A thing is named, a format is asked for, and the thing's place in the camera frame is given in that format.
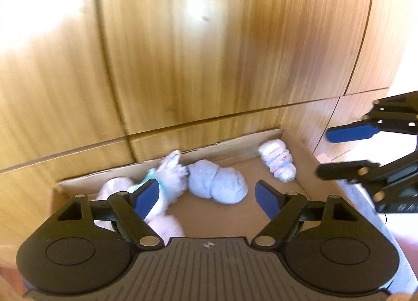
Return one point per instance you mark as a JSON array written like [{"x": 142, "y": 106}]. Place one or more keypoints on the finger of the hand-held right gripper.
[
  {"x": 352, "y": 133},
  {"x": 343, "y": 170}
]

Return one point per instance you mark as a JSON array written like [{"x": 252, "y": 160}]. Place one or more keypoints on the lavender sock ball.
[{"x": 168, "y": 226}]

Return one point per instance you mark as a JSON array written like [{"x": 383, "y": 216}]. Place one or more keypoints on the pastel-striped white sock bundle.
[{"x": 277, "y": 160}]

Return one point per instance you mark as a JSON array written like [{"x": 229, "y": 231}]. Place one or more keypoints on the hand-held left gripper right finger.
[{"x": 266, "y": 198}]

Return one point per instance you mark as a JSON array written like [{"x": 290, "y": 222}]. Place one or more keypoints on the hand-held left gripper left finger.
[{"x": 147, "y": 196}]

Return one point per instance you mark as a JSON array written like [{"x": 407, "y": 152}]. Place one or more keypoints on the white sock bundle teal band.
[{"x": 173, "y": 173}]

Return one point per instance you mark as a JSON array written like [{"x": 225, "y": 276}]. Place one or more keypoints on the light blue sock bundle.
[{"x": 222, "y": 183}]

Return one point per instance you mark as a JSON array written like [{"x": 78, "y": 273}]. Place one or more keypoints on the pale lavender sock bundle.
[{"x": 114, "y": 186}]

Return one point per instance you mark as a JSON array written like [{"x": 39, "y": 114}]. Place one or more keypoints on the brown cardboard box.
[{"x": 209, "y": 219}]

